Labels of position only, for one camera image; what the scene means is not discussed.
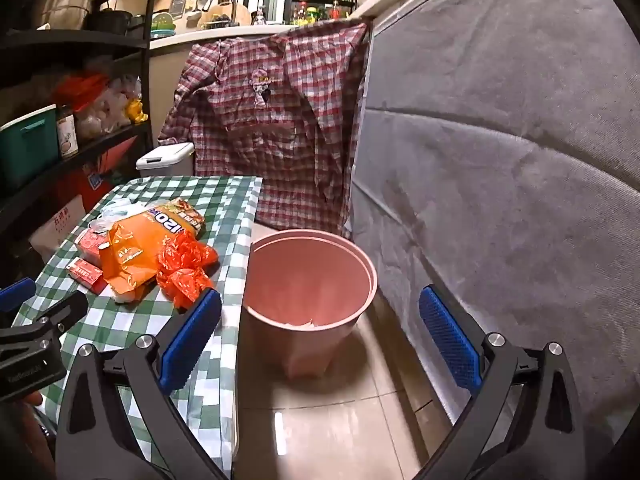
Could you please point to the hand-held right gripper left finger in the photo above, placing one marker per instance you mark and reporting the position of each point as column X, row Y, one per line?
column 192, row 340

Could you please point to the red ointment box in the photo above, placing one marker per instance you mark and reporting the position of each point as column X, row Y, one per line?
column 85, row 272

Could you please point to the green bowl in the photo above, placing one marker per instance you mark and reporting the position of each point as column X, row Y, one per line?
column 162, row 24

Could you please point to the brown-capped jar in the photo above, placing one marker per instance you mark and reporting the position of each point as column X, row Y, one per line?
column 66, row 132

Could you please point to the orange plastic bag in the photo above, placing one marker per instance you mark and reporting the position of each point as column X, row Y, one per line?
column 130, row 255

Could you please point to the white lidded bin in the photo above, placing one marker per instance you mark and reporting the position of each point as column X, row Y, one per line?
column 165, row 160

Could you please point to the open red cardboard box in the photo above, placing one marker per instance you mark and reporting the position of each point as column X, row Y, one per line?
column 92, row 242

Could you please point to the black shelf rack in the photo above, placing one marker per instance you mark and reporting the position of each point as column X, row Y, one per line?
column 75, row 42

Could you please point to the black pot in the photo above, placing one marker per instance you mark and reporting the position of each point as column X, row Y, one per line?
column 110, row 21

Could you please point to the round wooden cutting board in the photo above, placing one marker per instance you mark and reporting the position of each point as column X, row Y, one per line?
column 242, row 16

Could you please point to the red plaid shirt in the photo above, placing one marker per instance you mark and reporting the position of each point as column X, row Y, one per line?
column 280, row 130

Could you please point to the clear plastic bag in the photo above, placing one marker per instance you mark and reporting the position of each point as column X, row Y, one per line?
column 107, row 107

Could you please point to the white bag with red print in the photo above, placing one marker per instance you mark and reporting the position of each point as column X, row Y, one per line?
column 57, row 227

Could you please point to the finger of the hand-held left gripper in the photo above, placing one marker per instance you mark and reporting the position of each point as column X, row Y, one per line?
column 65, row 310
column 15, row 294

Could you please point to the red plastic bag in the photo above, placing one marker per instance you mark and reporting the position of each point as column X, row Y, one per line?
column 80, row 90

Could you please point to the pink plastic bin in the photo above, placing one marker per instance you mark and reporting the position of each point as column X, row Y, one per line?
column 310, row 280

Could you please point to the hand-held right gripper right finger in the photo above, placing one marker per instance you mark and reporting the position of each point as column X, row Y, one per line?
column 447, row 340

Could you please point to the green checked tablecloth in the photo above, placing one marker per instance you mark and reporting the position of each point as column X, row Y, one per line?
column 150, row 200

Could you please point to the white plastic bag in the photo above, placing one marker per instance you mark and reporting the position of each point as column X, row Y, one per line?
column 117, row 210

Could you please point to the white kitchen counter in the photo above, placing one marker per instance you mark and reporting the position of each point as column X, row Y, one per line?
column 200, row 36

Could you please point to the red-orange plastic wrapper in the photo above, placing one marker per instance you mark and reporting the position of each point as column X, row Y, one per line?
column 185, row 265

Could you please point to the teal storage box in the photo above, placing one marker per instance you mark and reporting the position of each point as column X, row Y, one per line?
column 27, row 147

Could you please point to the red bag with blue label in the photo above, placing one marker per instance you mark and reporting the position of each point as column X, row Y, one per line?
column 95, row 180

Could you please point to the orange printed snack packet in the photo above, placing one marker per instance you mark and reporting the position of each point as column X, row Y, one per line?
column 180, row 217

